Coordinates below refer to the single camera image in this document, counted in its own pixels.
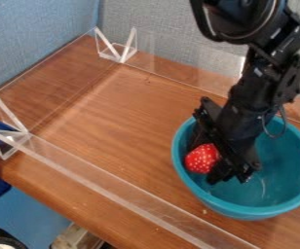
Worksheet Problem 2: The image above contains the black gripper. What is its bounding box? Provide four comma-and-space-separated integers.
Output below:
187, 97, 262, 185

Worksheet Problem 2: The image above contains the red strawberry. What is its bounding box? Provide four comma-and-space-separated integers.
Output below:
183, 143, 221, 174

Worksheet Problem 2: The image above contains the blue plastic bowl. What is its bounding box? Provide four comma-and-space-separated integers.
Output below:
171, 119, 300, 221

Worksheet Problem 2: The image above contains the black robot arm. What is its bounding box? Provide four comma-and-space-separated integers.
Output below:
189, 0, 300, 185

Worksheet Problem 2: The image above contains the beige object under table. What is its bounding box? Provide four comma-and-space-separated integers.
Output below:
50, 223, 104, 249

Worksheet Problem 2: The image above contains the clear acrylic barrier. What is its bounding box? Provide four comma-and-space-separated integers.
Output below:
0, 33, 300, 249

